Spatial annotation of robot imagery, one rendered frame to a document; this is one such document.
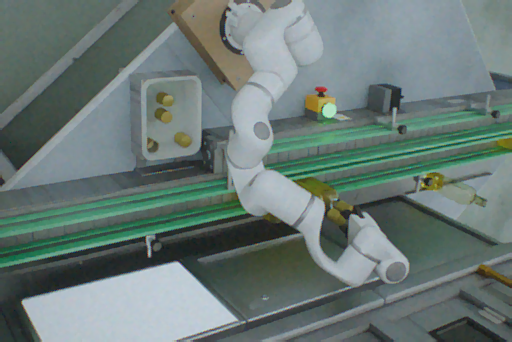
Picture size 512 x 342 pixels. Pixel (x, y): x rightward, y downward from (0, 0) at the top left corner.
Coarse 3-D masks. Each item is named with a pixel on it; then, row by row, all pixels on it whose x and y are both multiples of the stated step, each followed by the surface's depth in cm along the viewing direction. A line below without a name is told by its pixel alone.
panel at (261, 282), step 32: (192, 256) 169; (224, 256) 171; (256, 256) 172; (288, 256) 173; (64, 288) 151; (224, 288) 154; (256, 288) 156; (288, 288) 157; (320, 288) 157; (352, 288) 159; (256, 320) 144
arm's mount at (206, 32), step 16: (192, 0) 163; (208, 0) 164; (224, 0) 167; (240, 0) 169; (256, 0) 172; (272, 0) 175; (176, 16) 169; (192, 16) 163; (208, 16) 166; (224, 16) 168; (192, 32) 165; (208, 32) 167; (224, 32) 169; (208, 48) 169; (224, 48) 171; (208, 64) 179; (224, 64) 173; (240, 64) 176; (224, 80) 183; (240, 80) 177
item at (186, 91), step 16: (160, 80) 164; (176, 80) 166; (192, 80) 170; (144, 96) 163; (176, 96) 176; (192, 96) 174; (144, 112) 164; (176, 112) 177; (192, 112) 175; (144, 128) 165; (160, 128) 176; (176, 128) 179; (192, 128) 177; (144, 144) 167; (160, 144) 178; (176, 144) 179; (192, 144) 178
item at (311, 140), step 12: (492, 108) 235; (504, 108) 237; (408, 120) 213; (420, 120) 214; (432, 120) 216; (444, 120) 215; (456, 120) 217; (468, 120) 220; (336, 132) 195; (348, 132) 197; (360, 132) 198; (372, 132) 197; (384, 132) 198; (396, 132) 201; (276, 144) 182; (288, 144) 182; (300, 144) 182; (312, 144) 183; (324, 144) 186
